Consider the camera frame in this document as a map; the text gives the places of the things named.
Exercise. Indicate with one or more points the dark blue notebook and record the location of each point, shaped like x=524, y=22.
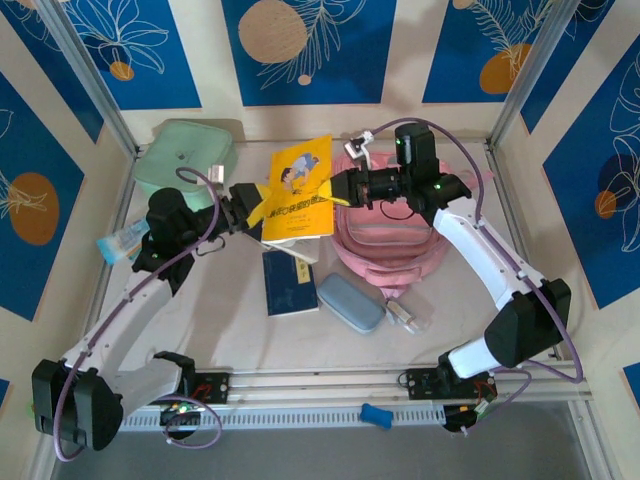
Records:
x=253, y=233
x=285, y=290

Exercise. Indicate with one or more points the yellow picture book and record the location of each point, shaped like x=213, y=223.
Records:
x=300, y=190

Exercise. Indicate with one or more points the pink student backpack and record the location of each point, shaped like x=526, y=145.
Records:
x=380, y=240

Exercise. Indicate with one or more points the grey-blue pencil case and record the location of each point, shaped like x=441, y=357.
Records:
x=350, y=302

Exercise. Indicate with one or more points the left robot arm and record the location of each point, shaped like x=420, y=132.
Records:
x=115, y=325

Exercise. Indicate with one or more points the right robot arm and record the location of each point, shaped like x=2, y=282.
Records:
x=475, y=250

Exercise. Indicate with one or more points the blue white tissue pack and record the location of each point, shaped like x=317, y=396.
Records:
x=112, y=245

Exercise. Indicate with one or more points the mint green lunch bag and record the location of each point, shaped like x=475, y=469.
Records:
x=170, y=150

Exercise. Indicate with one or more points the small white bottle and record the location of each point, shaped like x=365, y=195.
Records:
x=402, y=311

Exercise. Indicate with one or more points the clear plastic pouch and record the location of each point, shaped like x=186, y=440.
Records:
x=420, y=315

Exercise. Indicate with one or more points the black controller board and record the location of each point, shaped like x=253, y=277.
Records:
x=180, y=415
x=457, y=417

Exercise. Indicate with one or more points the blue bone-shaped object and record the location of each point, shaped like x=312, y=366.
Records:
x=376, y=415

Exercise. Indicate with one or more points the green tape roll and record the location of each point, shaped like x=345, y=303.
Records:
x=29, y=407

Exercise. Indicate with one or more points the aluminium table side rail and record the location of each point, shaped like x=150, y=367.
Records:
x=122, y=200
x=506, y=190

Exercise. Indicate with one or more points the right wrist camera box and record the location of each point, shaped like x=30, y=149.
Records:
x=357, y=146

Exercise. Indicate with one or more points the aluminium frame post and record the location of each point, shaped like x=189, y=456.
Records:
x=87, y=70
x=534, y=70

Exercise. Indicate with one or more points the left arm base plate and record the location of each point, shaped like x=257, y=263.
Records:
x=215, y=387

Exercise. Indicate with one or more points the aluminium mounting rail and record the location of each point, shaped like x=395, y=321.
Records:
x=320, y=382

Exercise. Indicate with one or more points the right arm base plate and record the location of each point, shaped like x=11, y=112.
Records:
x=420, y=382

